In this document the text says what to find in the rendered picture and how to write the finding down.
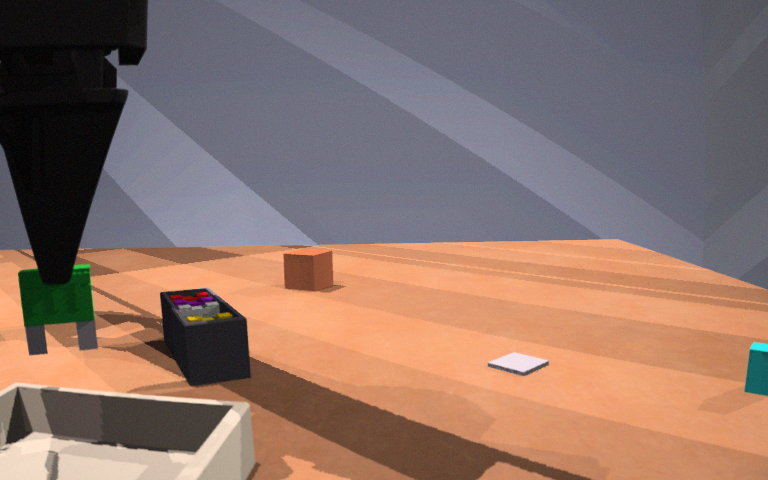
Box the brown cube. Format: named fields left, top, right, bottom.
left=283, top=249, right=333, bottom=292

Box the teal block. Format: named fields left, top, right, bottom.
left=744, top=342, right=768, bottom=396

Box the white open tray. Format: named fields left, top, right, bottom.
left=0, top=382, right=255, bottom=480

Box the black fuse block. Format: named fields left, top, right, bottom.
left=160, top=287, right=251, bottom=387

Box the green blade fuse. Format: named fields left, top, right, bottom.
left=18, top=265, right=99, bottom=356

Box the yellow fuse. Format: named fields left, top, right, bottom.
left=187, top=313, right=233, bottom=322

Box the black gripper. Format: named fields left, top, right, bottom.
left=0, top=0, right=148, bottom=285

